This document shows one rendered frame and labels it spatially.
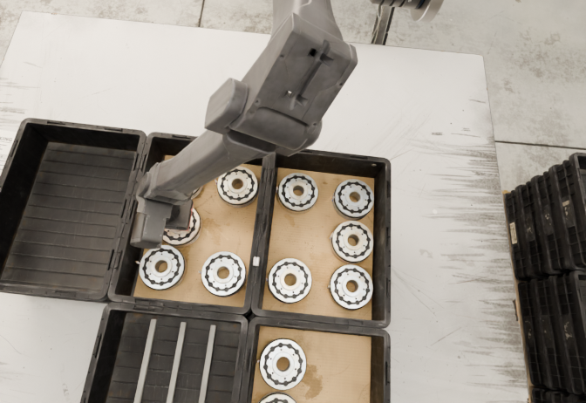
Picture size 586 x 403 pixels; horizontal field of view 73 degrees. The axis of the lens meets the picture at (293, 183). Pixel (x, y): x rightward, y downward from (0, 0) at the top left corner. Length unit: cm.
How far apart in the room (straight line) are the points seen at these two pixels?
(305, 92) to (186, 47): 109
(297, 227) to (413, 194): 41
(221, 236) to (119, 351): 33
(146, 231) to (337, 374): 53
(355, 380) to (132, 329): 52
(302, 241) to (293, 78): 67
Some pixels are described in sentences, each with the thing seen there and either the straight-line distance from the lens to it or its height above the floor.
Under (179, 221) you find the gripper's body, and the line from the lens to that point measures 89.
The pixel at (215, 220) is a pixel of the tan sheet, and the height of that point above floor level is 83.
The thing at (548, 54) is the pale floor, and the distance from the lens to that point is 287.
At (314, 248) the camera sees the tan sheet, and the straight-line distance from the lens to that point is 100.
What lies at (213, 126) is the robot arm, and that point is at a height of 143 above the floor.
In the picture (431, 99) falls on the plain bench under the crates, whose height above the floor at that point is 70.
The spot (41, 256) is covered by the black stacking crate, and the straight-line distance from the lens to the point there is 112.
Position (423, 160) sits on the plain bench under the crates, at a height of 70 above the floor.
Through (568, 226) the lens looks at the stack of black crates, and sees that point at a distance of 173.
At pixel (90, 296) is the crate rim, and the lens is 95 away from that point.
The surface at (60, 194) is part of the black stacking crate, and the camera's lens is 115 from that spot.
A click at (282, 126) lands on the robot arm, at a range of 41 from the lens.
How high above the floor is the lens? 181
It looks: 69 degrees down
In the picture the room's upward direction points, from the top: 11 degrees clockwise
